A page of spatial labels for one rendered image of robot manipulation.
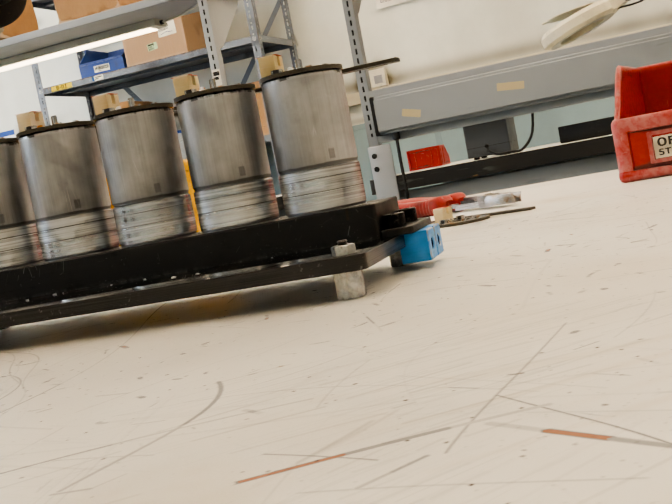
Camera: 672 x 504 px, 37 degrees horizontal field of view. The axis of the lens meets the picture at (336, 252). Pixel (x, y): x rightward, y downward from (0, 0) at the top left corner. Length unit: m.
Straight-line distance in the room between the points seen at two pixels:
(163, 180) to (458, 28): 4.46
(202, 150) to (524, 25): 4.41
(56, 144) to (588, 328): 0.20
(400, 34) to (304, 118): 4.53
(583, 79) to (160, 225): 2.23
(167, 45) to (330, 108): 4.46
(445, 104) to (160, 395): 2.40
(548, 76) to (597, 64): 0.12
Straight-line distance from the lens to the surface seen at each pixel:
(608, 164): 2.57
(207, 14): 2.84
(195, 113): 0.30
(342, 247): 0.25
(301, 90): 0.29
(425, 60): 4.78
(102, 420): 0.16
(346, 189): 0.29
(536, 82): 2.52
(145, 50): 4.79
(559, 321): 0.17
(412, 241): 0.28
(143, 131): 0.31
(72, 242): 0.32
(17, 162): 0.34
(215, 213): 0.30
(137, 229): 0.31
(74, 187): 0.32
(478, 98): 2.54
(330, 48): 4.92
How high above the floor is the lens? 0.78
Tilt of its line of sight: 4 degrees down
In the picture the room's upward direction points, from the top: 11 degrees counter-clockwise
